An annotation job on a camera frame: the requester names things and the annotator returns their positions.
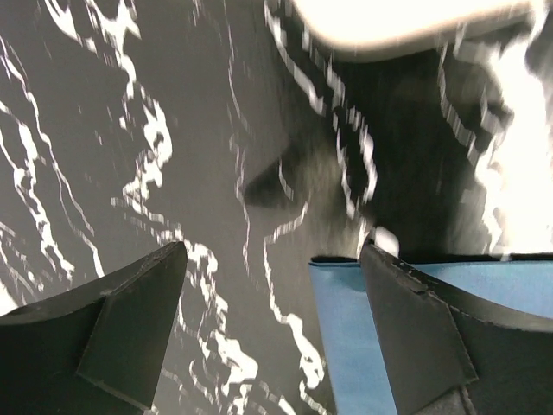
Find white rectangular plate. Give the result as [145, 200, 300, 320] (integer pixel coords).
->
[292, 0, 550, 61]

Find blue patterned cloth placemat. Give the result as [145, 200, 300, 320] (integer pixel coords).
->
[309, 256, 552, 415]

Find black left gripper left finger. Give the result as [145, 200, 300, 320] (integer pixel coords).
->
[1, 242, 188, 414]

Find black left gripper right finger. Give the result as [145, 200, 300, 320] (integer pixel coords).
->
[360, 241, 552, 414]

